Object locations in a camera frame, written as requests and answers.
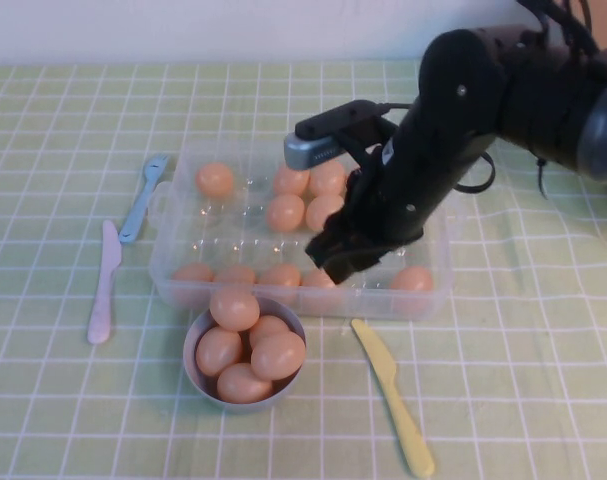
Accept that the blue plastic fork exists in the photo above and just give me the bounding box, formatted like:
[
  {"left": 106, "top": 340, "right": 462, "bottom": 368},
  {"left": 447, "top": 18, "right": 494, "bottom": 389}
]
[{"left": 117, "top": 153, "right": 173, "bottom": 245}]

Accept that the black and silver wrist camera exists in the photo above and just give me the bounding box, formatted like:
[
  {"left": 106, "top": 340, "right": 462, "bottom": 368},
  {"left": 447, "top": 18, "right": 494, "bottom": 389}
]
[{"left": 283, "top": 99, "right": 384, "bottom": 171}]

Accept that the clear plastic egg box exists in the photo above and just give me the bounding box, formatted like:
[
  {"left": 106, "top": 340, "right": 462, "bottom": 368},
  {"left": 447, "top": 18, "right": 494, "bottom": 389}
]
[{"left": 147, "top": 139, "right": 465, "bottom": 321}]

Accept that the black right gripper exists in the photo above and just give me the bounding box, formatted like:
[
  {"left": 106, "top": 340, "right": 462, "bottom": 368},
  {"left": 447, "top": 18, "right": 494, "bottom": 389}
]
[{"left": 305, "top": 117, "right": 489, "bottom": 286}]

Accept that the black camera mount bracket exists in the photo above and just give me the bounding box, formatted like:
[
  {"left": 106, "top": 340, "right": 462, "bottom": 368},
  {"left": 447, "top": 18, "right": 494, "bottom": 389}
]
[{"left": 335, "top": 117, "right": 399, "bottom": 174}]

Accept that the pink plastic knife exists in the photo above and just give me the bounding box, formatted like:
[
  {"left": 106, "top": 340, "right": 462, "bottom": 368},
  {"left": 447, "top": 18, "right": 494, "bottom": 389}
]
[{"left": 86, "top": 219, "right": 123, "bottom": 345}]

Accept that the black camera cable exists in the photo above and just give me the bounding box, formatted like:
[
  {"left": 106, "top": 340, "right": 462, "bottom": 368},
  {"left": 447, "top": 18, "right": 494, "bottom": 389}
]
[{"left": 375, "top": 0, "right": 602, "bottom": 196}]

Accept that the green checked tablecloth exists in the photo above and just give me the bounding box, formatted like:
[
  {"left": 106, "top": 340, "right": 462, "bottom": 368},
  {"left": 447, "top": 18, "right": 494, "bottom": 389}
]
[{"left": 0, "top": 57, "right": 607, "bottom": 480}]

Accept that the grey round bowl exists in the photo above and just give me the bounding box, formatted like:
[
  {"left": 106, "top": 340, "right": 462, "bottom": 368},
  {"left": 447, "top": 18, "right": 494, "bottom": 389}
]
[{"left": 182, "top": 297, "right": 307, "bottom": 415}]

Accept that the yellow plastic knife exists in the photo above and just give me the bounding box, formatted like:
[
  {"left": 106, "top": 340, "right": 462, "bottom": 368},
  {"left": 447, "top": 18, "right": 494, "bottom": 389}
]
[{"left": 350, "top": 318, "right": 436, "bottom": 479}]

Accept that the black zip tie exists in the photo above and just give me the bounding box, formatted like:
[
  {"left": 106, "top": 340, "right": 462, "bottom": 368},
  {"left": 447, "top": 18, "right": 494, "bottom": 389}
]
[{"left": 534, "top": 154, "right": 550, "bottom": 201}]

